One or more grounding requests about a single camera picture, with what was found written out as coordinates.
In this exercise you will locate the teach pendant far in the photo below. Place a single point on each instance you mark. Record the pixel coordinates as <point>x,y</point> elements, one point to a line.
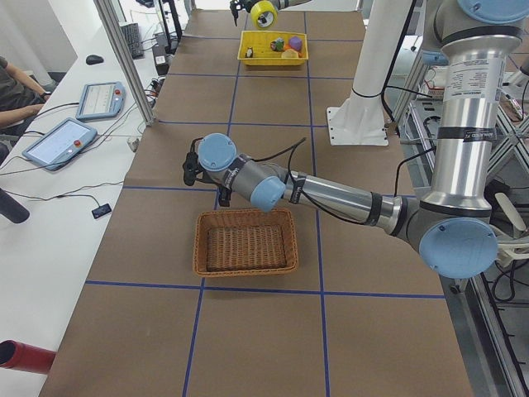
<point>100,101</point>

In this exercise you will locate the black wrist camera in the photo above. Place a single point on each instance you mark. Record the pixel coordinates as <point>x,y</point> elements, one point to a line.
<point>191,166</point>

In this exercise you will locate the black computer mouse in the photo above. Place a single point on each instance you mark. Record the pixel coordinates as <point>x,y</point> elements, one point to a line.
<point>94,59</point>

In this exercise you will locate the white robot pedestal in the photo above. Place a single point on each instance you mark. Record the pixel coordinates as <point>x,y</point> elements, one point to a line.
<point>359,121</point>

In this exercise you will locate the small black device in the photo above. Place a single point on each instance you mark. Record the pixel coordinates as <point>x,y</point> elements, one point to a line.
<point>101,211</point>

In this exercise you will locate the croissant toy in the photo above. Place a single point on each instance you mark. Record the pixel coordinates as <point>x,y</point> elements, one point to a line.
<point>290,54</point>

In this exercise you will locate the seated person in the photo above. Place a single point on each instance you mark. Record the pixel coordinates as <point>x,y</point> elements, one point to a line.
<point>21,99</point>

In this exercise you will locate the black keyboard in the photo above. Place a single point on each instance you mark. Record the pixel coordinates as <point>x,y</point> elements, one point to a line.
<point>131,34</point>

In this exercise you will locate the teach pendant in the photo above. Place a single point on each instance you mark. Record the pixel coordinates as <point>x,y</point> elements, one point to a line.
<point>100,101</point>
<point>61,144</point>

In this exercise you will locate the teach pendant near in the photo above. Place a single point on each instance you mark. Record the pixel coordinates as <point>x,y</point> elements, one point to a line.
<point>61,144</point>

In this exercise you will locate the yellow plastic basket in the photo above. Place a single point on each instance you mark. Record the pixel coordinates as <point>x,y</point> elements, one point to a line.
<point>263,55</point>

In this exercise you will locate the panda figurine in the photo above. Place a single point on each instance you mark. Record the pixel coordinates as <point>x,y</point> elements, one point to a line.
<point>249,52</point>

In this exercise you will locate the red cylinder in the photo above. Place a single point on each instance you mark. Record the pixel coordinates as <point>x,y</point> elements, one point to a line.
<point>19,356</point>

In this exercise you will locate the yellow tape roll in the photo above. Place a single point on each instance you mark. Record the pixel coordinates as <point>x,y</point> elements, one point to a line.
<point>263,14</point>

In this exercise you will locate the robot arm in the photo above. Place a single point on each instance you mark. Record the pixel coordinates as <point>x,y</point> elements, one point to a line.
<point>282,4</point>
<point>449,225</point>

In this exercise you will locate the aluminium frame post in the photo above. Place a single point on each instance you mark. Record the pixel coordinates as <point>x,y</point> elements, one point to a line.
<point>117,41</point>

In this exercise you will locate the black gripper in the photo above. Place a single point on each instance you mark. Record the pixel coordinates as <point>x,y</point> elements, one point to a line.
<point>236,6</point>
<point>223,196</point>

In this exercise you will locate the brown wicker basket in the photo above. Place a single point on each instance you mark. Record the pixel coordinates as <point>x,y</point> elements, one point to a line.
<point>245,242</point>

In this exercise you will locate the purple cube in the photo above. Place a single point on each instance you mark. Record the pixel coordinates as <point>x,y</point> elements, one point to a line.
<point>295,43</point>

